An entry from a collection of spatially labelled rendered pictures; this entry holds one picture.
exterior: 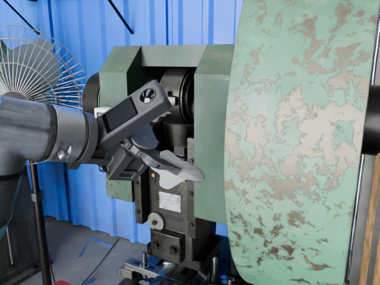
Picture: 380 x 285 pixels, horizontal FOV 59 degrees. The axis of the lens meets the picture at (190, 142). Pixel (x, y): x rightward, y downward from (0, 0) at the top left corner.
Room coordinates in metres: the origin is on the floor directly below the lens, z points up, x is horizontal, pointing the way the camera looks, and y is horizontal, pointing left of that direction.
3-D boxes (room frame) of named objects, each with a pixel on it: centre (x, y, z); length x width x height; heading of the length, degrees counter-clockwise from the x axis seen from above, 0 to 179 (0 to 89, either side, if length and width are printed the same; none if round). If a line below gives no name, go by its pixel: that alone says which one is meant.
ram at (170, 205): (0.94, 0.04, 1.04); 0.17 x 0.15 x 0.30; 153
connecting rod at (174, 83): (0.98, 0.02, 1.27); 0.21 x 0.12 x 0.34; 153
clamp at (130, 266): (1.05, 0.17, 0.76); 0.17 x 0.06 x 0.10; 63
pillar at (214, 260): (0.99, -0.08, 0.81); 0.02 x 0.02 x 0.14
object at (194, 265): (0.98, 0.02, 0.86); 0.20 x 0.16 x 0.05; 63
